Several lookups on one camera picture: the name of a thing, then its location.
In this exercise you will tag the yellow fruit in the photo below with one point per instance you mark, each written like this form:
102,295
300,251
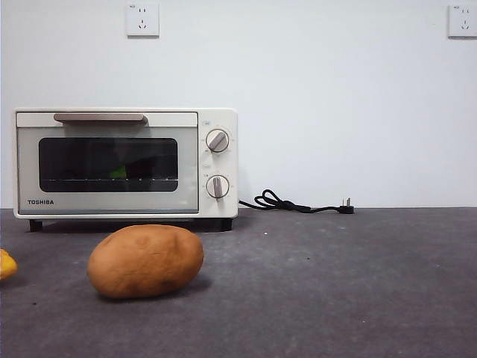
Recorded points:
6,265

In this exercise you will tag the purple eggplant with green stem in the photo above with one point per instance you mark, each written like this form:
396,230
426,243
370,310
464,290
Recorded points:
118,172

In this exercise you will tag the beige round oven knob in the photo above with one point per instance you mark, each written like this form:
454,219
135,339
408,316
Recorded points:
217,186
217,140

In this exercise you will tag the white wall socket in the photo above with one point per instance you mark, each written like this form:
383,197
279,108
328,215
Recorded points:
142,20
463,21

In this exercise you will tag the white toaster oven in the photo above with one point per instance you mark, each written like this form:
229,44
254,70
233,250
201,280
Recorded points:
223,164

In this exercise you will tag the brown potato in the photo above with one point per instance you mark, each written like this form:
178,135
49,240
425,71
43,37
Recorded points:
145,261

